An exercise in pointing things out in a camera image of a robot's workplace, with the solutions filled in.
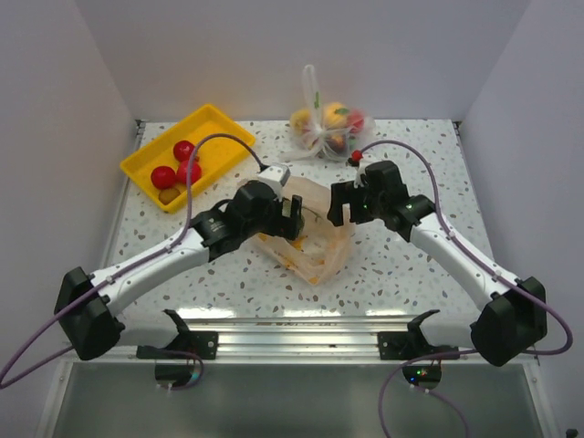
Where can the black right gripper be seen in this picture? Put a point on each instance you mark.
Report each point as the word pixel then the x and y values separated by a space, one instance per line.
pixel 344 192

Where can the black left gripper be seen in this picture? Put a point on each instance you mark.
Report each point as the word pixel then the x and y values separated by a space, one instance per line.
pixel 285 227

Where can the orange banana print plastic bag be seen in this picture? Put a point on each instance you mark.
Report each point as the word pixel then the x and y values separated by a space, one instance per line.
pixel 321 249

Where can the red apple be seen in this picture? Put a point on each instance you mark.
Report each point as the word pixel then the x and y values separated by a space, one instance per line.
pixel 186 171

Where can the small red fruit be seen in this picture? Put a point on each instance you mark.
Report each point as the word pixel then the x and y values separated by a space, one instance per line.
pixel 163 177

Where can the green netted melon half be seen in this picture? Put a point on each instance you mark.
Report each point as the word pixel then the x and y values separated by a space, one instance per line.
pixel 308 218

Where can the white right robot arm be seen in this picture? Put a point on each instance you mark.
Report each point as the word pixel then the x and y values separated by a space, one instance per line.
pixel 510 317

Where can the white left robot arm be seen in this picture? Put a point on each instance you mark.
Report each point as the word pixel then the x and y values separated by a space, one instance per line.
pixel 89 305

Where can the clear plastic bag of fruit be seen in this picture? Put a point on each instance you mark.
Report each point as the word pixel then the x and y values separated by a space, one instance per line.
pixel 329 130

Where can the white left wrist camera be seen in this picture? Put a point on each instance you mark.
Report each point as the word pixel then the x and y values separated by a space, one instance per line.
pixel 275 176

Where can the aluminium mounting rail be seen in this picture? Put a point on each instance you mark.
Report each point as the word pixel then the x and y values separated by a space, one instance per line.
pixel 172 337

